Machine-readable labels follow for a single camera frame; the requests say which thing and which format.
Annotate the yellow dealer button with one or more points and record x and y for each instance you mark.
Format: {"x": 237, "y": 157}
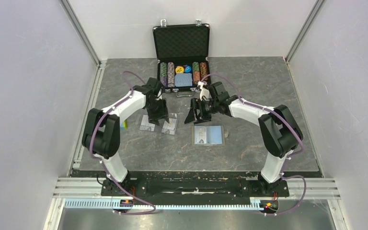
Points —
{"x": 179, "y": 69}

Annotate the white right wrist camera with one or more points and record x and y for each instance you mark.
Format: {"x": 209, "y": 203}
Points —
{"x": 203, "y": 91}

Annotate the clear plastic card sleeve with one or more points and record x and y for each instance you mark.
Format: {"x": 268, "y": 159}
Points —
{"x": 163, "y": 127}

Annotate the purple green chip stack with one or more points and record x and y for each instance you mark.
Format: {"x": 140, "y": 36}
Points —
{"x": 163, "y": 73}

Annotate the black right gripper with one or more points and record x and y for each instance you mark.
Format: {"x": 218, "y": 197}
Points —
{"x": 196, "y": 103}

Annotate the white slotted cable duct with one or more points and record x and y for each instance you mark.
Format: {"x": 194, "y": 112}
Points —
{"x": 117, "y": 204}

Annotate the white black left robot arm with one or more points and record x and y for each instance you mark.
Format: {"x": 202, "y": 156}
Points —
{"x": 101, "y": 136}

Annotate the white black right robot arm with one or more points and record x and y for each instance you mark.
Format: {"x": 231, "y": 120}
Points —
{"x": 279, "y": 129}

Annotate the green orange chip stack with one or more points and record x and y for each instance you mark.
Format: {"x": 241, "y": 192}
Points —
{"x": 196, "y": 72}

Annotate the orange brown chip stack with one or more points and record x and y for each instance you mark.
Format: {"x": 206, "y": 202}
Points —
{"x": 203, "y": 71}

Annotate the blue playing card deck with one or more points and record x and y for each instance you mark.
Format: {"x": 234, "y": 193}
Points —
{"x": 183, "y": 80}

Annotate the black poker chip case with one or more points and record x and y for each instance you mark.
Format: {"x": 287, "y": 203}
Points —
{"x": 181, "y": 44}

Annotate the colourful toy block stack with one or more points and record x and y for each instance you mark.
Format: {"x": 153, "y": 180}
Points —
{"x": 124, "y": 125}

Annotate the blue dealer button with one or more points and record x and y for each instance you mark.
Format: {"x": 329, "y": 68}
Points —
{"x": 187, "y": 68}

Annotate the aluminium frame rail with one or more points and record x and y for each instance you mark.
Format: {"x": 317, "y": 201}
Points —
{"x": 315, "y": 189}

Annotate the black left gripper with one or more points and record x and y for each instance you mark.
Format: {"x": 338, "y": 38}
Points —
{"x": 163, "y": 114}

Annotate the grey purple chip stack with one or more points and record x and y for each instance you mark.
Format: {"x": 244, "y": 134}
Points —
{"x": 170, "y": 74}

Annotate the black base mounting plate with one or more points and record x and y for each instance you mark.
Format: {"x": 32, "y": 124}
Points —
{"x": 199, "y": 188}

